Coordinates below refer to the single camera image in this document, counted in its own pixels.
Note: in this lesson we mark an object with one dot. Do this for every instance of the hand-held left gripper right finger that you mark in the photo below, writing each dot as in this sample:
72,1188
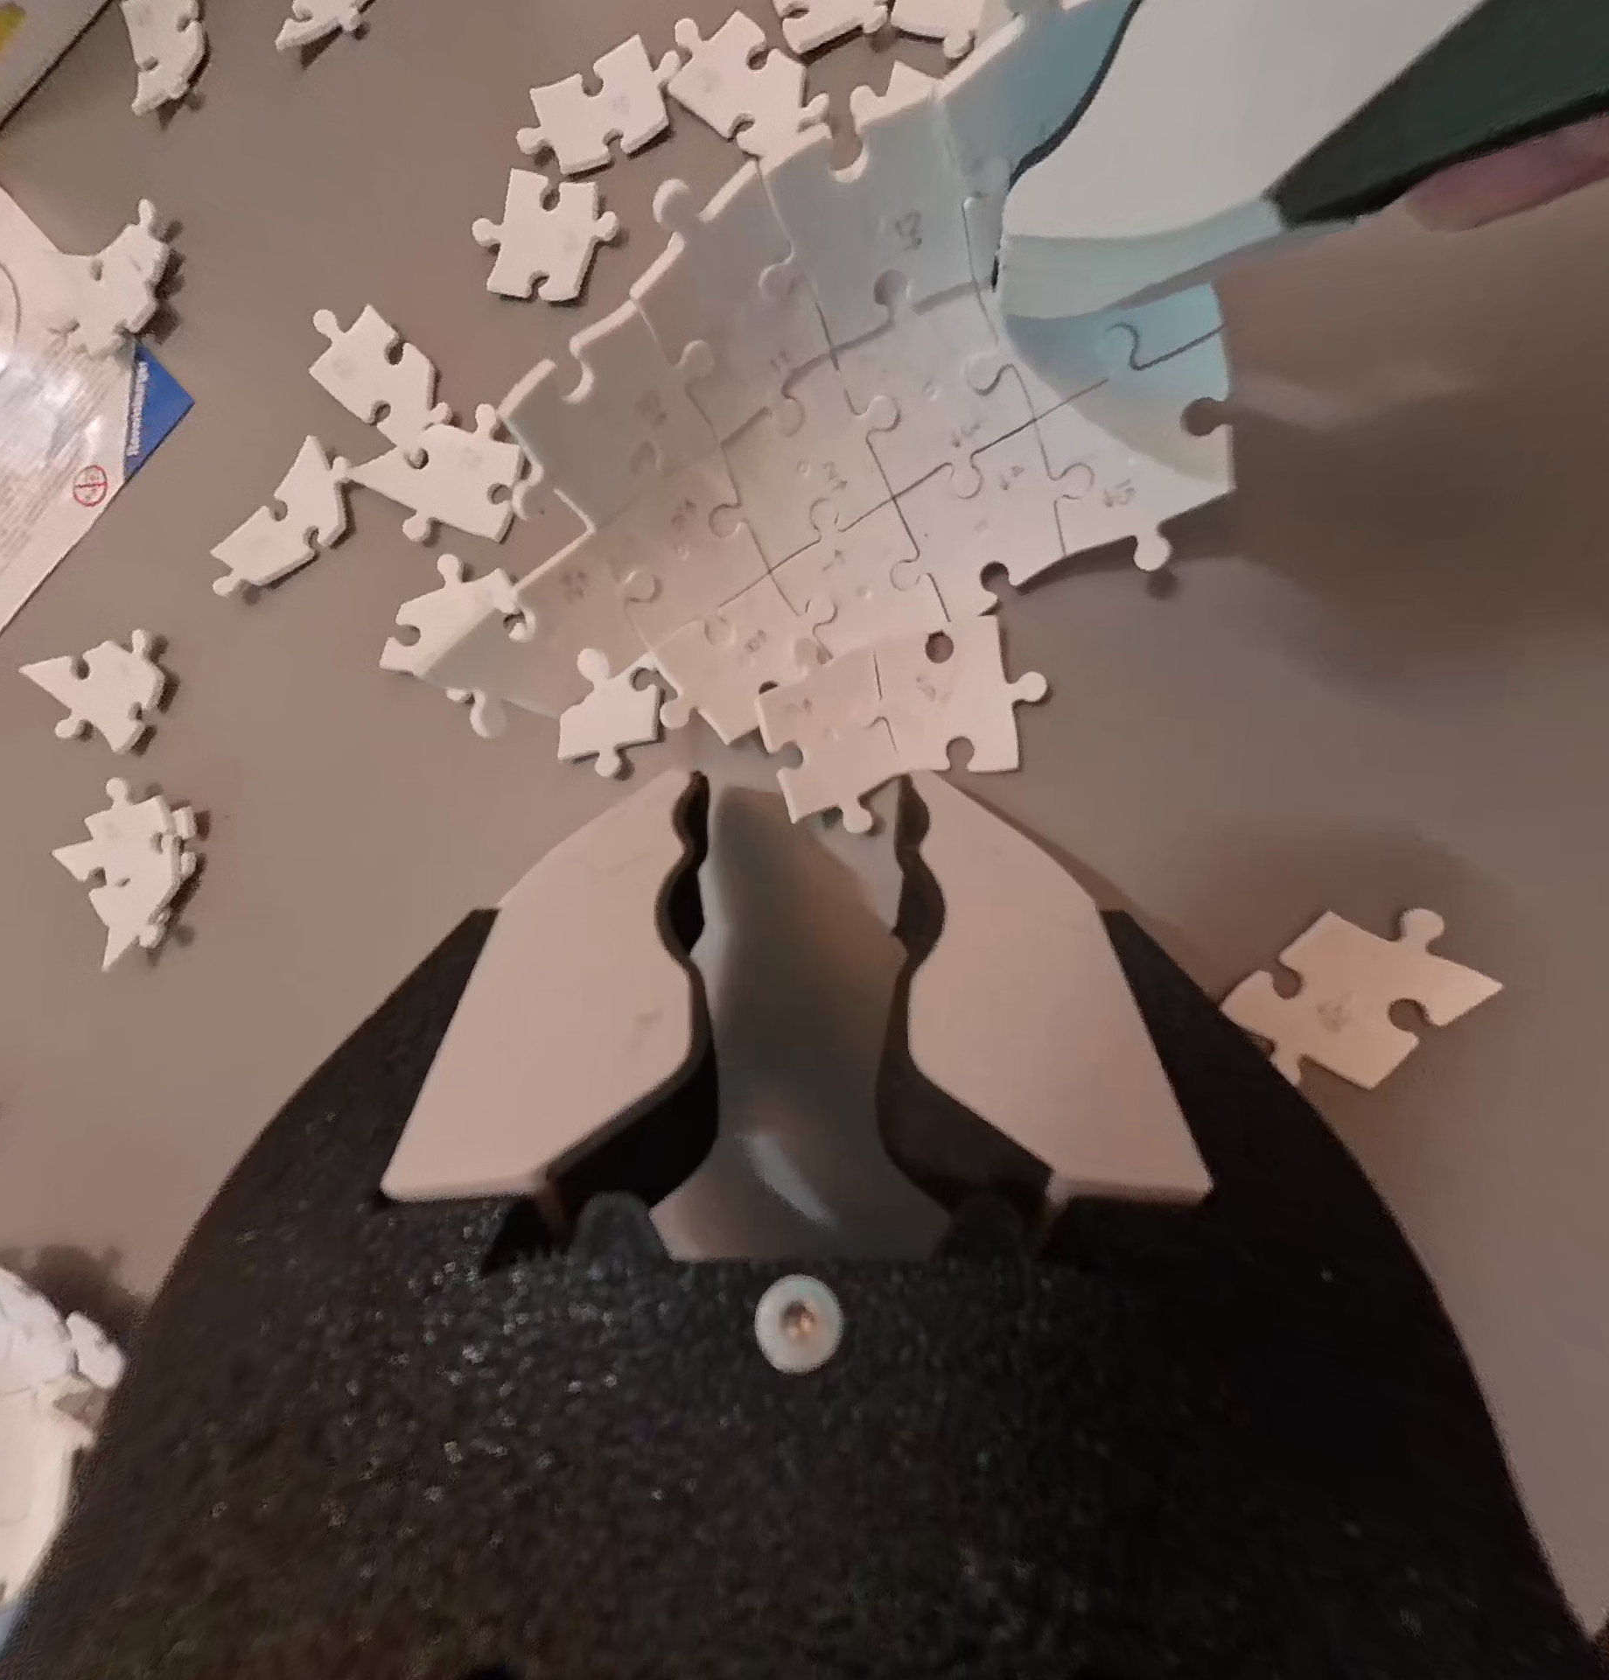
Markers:
1040,1037

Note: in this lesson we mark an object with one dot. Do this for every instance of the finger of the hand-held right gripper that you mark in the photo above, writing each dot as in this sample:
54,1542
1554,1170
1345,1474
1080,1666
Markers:
1212,144

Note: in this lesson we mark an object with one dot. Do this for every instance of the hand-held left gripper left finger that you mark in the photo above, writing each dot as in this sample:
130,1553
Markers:
556,1037

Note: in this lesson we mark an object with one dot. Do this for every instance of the bowl-shaped assembled puzzle section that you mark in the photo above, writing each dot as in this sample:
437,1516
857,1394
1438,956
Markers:
817,459

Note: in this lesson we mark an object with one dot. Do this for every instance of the scatter of white pieces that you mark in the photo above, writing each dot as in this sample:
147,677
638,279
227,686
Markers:
595,105

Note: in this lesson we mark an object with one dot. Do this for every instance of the arc-shaped assembled puzzle section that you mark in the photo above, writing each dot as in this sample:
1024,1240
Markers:
18,1416

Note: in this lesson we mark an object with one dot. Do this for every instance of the blue puzzle box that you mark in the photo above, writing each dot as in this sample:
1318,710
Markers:
18,65

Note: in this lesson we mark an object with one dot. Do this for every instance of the person's right hand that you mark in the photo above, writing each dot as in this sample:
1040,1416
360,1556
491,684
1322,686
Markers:
1538,178

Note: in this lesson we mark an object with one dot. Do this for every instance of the white instruction leaflet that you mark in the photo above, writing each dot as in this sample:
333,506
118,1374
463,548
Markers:
30,446

